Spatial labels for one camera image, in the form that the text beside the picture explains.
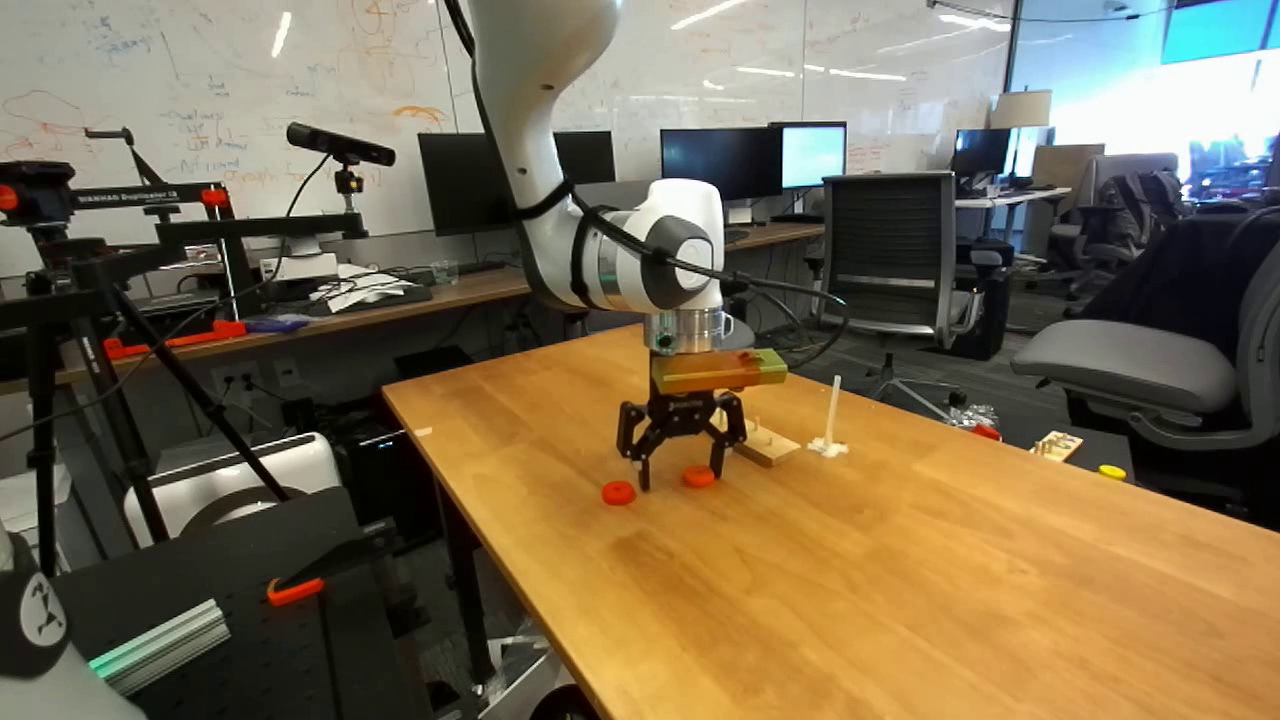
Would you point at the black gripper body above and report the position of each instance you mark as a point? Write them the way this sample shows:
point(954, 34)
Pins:
point(689, 415)

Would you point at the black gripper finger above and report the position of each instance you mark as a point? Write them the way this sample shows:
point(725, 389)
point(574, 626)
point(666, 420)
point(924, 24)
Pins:
point(735, 424)
point(629, 432)

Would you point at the orange disk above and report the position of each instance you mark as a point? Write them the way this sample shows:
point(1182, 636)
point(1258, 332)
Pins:
point(696, 479)
point(618, 495)

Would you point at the white peg stand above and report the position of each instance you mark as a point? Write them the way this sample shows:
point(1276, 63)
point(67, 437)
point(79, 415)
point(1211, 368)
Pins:
point(829, 448)

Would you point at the black table leg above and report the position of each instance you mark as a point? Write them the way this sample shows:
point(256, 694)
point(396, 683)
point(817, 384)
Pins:
point(464, 602)

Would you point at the long wooden desk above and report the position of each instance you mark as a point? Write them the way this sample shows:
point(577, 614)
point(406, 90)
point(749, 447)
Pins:
point(442, 289)

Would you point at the black mesh office chair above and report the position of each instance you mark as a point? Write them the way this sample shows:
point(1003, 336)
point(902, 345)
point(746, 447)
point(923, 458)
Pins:
point(904, 254)

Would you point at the small red object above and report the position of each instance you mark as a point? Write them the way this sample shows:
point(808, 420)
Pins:
point(990, 432)

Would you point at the black dark monitor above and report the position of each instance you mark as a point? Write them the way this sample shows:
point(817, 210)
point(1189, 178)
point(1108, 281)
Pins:
point(713, 160)

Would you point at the monitor with lit screen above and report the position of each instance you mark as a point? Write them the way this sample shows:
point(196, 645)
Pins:
point(813, 156)

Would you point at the white papers pile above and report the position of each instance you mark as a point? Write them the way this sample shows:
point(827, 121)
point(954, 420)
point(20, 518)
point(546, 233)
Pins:
point(361, 289)

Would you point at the large black monitor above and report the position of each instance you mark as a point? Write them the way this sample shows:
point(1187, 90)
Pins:
point(453, 181)

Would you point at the tan card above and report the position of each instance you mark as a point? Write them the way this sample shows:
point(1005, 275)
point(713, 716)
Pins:
point(1057, 447)

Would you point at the white round appliance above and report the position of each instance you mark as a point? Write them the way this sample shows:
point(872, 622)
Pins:
point(307, 470)

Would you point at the small distant monitor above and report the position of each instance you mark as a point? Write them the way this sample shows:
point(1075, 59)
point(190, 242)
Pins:
point(983, 155)

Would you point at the small blue item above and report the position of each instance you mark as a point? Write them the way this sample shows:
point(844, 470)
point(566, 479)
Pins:
point(276, 327)

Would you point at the small yellow object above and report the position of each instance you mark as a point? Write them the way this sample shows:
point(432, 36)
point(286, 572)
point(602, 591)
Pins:
point(1113, 470)

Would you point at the gray office chair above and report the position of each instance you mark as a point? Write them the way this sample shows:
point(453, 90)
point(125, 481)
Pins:
point(1133, 363)

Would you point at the beige lamp shade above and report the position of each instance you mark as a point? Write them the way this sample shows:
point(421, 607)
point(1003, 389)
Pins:
point(1020, 108)

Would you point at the distant black chair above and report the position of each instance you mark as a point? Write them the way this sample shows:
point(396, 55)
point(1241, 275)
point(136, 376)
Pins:
point(1124, 220)

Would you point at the black cart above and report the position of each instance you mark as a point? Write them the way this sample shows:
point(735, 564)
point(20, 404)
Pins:
point(201, 562)

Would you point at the silver green tube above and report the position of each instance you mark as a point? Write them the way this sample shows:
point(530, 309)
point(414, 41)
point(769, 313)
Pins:
point(161, 645)

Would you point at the black tripod rig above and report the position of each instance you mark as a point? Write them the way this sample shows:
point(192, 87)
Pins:
point(42, 424)

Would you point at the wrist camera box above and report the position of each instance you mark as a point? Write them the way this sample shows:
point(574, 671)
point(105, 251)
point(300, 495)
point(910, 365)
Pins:
point(713, 374)

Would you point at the black camera bar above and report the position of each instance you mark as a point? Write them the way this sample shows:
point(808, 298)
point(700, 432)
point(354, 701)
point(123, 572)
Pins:
point(341, 146)

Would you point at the blue wall screen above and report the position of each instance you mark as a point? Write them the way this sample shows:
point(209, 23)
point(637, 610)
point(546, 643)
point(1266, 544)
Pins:
point(1215, 24)

